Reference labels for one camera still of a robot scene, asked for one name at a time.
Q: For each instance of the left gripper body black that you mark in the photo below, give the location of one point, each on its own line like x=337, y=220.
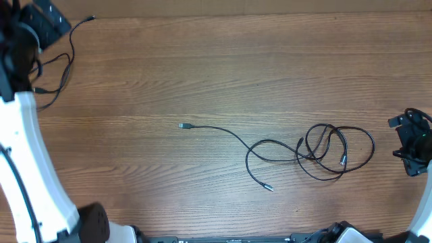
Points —
x=44, y=35

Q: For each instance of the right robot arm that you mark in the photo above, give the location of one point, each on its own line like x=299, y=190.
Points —
x=414, y=131

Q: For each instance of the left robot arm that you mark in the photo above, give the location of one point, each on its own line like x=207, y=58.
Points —
x=40, y=207

